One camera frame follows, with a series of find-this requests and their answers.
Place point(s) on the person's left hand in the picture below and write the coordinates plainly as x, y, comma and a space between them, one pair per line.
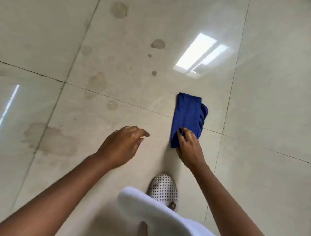
121, 146

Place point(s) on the person's right hand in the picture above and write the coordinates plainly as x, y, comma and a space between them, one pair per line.
190, 150

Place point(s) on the blue cleaning cloth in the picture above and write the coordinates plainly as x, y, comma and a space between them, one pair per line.
185, 114

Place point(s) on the person's left forearm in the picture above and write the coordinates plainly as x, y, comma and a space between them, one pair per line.
56, 199

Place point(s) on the person's right forearm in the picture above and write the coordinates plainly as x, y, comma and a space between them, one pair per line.
218, 201

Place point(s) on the white dotted shoe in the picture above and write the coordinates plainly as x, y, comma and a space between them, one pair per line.
162, 189

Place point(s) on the white garment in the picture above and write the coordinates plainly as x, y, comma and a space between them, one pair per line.
155, 216

